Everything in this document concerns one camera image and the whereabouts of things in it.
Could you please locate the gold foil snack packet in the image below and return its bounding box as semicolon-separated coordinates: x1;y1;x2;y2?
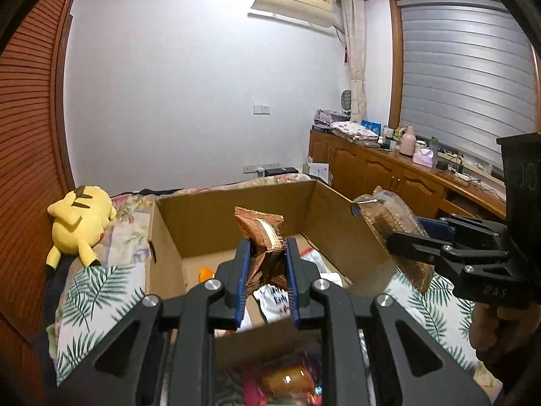
234;206;287;295

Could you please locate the white red snack pouch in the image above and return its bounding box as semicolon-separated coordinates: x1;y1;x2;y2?
300;247;343;287

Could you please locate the clear sesame bar pack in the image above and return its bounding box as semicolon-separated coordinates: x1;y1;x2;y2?
351;186;434;295

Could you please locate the orange white snack packet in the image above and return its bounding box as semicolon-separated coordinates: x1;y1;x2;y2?
198;267;215;283

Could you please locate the white blue snack pouch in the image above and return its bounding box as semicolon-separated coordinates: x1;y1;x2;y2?
237;285;290;333

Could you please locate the person's right hand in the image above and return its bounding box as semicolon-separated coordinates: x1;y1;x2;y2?
469;302;540;365

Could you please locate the brown cardboard box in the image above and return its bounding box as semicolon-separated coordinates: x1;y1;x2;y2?
144;179;401;373

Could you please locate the pink tissue box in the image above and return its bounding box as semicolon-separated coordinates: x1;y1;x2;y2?
412;148;434;168

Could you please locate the pink thermos bottle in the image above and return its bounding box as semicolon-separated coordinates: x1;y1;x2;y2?
399;126;416;157

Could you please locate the wooden side cabinet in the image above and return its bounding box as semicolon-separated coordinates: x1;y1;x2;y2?
308;129;506;222

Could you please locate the pink wrapped brown snack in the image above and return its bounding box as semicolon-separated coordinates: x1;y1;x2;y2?
241;352;323;405

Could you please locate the folded floral cloth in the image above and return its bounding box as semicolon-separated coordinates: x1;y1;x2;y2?
313;109;379;142

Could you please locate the grey window blind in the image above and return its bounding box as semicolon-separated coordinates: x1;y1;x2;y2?
397;0;536;166

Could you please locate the small white fan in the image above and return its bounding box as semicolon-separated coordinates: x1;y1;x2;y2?
340;90;352;115

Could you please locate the yellow Pikachu plush toy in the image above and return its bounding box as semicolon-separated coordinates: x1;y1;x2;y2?
46;186;116;276

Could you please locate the leaf print bed sheet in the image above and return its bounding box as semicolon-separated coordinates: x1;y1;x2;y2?
47;263;502;405

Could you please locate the brown louvered wardrobe door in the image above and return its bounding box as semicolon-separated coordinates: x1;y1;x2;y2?
1;0;74;405

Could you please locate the beige curtain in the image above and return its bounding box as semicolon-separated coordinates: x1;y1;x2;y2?
340;0;368;123

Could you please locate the white air conditioner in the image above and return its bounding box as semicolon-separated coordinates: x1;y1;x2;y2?
251;0;336;27

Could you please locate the white wall switch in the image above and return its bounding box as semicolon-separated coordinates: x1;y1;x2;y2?
253;105;271;115

